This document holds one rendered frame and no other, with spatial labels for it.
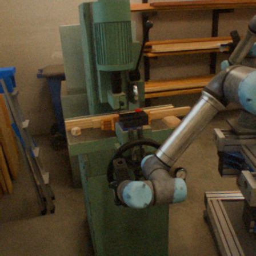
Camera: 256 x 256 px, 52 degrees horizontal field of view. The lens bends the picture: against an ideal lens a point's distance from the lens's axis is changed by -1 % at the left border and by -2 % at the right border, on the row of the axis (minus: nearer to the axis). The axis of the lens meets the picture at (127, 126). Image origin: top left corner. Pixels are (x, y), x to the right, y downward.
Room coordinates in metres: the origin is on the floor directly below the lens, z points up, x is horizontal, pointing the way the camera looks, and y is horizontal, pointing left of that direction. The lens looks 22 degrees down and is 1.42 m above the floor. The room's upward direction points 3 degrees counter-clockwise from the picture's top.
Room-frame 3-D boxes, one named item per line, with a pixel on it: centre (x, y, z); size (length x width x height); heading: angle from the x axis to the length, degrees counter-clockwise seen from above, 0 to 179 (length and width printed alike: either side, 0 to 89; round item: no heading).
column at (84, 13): (1.62, 0.12, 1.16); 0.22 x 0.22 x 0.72; 14
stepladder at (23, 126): (1.85, 0.78, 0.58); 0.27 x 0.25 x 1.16; 103
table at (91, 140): (1.24, -0.01, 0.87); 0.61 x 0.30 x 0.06; 104
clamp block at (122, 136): (1.16, -0.03, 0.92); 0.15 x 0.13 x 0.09; 104
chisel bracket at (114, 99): (1.36, 0.04, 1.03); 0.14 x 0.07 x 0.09; 14
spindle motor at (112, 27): (1.34, 0.04, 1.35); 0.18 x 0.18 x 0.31
